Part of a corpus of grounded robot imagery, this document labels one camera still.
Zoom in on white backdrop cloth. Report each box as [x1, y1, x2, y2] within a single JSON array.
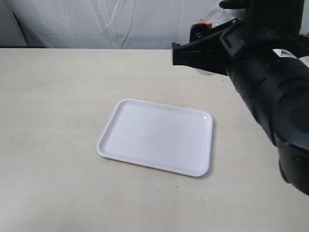
[[0, 0, 309, 50]]

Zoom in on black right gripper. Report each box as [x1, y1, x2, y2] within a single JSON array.
[[172, 18, 249, 75]]

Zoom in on white rectangular plastic tray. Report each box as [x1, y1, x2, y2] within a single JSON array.
[[96, 99, 213, 177]]

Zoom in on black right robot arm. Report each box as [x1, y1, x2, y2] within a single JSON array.
[[172, 0, 309, 194]]

